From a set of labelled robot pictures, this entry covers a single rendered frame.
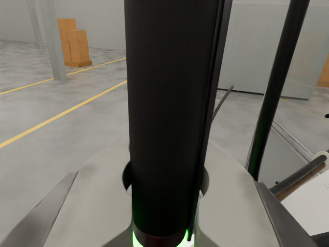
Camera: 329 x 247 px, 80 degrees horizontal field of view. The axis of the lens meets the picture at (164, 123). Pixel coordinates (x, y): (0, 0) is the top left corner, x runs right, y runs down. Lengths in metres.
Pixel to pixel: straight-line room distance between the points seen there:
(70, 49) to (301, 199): 8.28
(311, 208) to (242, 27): 5.17
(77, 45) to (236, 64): 5.55
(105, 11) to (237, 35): 10.10
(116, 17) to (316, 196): 13.65
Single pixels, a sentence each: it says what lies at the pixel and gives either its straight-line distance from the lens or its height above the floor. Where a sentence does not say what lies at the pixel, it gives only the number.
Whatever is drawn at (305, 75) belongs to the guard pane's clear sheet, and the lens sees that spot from 1.28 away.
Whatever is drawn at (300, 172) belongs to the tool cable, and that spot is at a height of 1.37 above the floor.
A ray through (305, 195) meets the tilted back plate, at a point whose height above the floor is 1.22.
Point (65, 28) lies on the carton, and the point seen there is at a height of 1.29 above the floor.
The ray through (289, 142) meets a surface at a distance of 1.32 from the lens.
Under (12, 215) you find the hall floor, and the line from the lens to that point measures 2.30.
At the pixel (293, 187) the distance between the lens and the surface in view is 0.31.
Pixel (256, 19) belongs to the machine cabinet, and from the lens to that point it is 5.55.
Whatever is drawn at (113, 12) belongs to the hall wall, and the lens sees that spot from 13.95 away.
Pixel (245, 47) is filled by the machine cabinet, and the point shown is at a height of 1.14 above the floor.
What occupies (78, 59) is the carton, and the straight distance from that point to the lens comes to 8.31.
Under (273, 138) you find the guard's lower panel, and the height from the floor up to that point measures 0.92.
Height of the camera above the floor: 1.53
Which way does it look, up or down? 26 degrees down
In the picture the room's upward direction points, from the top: 3 degrees clockwise
